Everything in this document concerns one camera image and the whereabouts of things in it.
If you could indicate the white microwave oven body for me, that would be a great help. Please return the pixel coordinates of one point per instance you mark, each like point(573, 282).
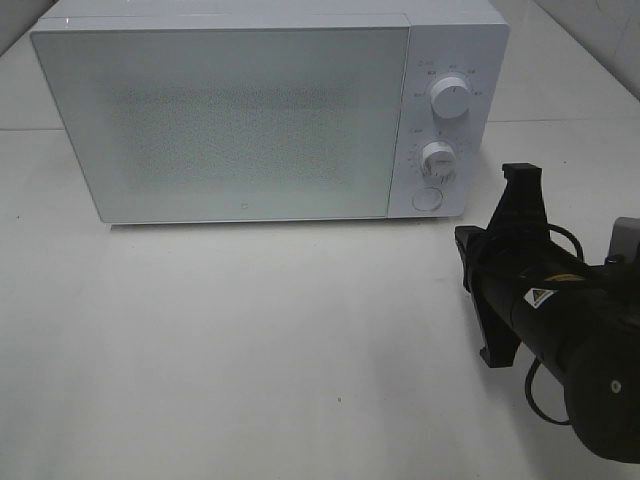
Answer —
point(444, 37)

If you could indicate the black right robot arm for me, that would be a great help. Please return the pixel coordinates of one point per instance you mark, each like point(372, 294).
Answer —
point(580, 321)

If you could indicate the upper white power knob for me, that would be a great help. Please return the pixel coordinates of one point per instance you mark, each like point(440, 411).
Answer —
point(450, 96)

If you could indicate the white timer knob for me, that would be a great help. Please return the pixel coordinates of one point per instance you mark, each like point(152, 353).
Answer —
point(437, 159)

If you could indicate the white microwave door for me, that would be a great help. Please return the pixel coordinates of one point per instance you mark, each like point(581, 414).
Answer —
point(177, 126)

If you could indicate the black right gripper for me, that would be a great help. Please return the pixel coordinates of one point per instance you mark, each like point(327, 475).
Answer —
point(514, 258)

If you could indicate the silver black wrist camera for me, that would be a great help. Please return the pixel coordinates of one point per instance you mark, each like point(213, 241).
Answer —
point(624, 242)

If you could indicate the round white door-release button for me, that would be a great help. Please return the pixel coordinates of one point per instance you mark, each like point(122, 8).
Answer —
point(427, 199)

